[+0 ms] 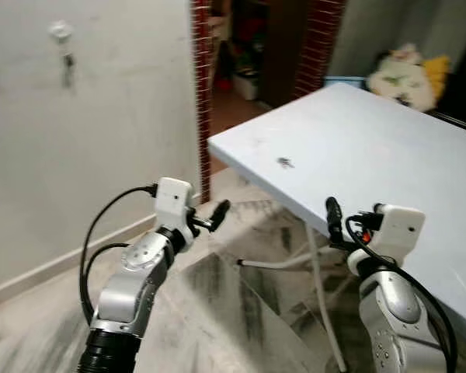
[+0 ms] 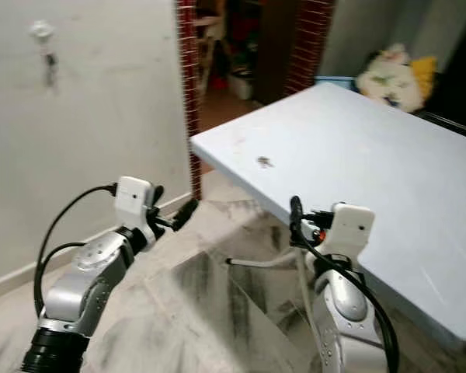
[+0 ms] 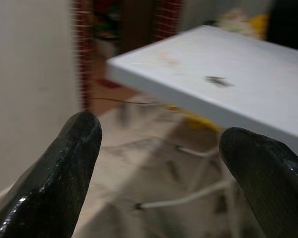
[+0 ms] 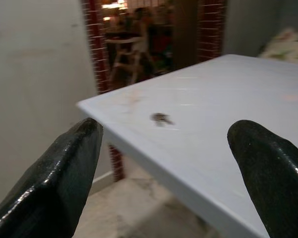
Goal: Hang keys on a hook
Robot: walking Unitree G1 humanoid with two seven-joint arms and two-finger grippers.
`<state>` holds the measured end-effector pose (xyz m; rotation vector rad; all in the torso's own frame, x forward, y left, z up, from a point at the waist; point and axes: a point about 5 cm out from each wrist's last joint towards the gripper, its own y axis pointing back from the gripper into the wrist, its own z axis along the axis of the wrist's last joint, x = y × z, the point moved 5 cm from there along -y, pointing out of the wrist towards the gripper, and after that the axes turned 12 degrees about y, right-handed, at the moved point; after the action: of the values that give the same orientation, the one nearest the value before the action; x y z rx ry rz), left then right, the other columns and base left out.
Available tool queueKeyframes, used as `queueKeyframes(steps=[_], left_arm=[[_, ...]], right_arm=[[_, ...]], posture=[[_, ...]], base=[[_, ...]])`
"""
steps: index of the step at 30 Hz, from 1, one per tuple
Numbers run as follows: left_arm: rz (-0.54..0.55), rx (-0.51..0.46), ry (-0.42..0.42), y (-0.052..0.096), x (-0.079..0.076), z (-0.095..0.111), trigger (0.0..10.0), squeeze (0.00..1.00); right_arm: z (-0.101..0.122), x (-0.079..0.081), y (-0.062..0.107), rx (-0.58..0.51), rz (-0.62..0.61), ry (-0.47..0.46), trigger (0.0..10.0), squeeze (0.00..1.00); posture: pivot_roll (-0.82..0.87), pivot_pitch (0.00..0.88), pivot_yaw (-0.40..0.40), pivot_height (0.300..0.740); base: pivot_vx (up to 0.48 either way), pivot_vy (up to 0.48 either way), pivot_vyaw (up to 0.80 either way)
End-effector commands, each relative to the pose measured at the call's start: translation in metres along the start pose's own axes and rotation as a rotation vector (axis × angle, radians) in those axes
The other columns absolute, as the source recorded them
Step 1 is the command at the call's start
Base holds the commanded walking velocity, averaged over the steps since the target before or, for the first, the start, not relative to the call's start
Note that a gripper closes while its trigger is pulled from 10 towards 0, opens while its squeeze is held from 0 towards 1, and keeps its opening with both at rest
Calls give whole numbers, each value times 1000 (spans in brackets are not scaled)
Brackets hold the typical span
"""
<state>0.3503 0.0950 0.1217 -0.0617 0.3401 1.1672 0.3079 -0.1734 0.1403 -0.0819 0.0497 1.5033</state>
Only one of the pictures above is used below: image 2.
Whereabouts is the white table crossbar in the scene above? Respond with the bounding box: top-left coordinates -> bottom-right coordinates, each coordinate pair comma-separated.
224,253 -> 300,271

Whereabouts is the white folding table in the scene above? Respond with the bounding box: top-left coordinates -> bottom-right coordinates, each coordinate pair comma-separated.
189,82 -> 466,347

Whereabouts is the narrow red brick pillar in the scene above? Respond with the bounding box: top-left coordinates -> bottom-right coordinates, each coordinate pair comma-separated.
176,0 -> 203,201

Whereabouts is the white storage box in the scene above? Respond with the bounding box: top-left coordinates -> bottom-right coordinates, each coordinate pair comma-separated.
225,71 -> 253,100

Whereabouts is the blue box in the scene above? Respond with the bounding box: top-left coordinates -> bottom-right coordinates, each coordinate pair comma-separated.
315,75 -> 356,88

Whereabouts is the white yellow plush toy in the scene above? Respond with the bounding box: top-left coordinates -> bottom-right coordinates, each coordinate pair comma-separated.
356,43 -> 437,113

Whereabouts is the dark hanging key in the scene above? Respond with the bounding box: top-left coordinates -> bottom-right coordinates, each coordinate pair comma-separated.
43,44 -> 59,88

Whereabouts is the dark wooden door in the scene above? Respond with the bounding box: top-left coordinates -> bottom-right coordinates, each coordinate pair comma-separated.
252,0 -> 304,106

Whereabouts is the wide red brick pillar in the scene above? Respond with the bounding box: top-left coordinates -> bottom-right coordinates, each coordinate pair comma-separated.
285,0 -> 336,98

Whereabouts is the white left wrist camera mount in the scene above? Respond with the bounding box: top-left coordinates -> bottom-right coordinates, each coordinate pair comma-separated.
115,176 -> 155,234

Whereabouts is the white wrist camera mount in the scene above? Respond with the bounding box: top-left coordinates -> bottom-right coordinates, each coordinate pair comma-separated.
328,202 -> 376,265
115,176 -> 155,234

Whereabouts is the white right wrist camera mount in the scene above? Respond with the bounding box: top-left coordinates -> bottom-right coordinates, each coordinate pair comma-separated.
328,202 -> 376,265

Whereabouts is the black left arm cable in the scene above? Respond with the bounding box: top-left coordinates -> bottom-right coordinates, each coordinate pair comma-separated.
35,241 -> 88,308

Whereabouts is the white round wall hook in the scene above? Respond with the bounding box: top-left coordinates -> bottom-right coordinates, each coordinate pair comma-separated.
30,20 -> 55,44

